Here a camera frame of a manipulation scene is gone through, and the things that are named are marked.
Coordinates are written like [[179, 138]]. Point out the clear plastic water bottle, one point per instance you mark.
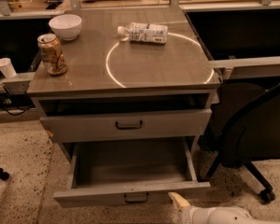
[[144, 32]]

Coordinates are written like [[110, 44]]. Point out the grey drawer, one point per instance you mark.
[[128, 172], [124, 126]]

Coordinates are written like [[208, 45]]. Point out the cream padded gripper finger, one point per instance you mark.
[[178, 201]]

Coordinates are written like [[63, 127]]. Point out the grey drawer cabinet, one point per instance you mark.
[[109, 74]]

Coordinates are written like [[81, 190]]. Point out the gold beverage can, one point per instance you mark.
[[52, 54]]

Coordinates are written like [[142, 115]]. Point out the white ceramic bowl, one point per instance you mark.
[[66, 26]]

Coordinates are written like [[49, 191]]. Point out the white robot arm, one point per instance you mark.
[[190, 214]]

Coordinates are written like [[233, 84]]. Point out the black office chair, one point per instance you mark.
[[245, 127]]

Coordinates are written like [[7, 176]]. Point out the white paper cup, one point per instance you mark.
[[6, 68]]

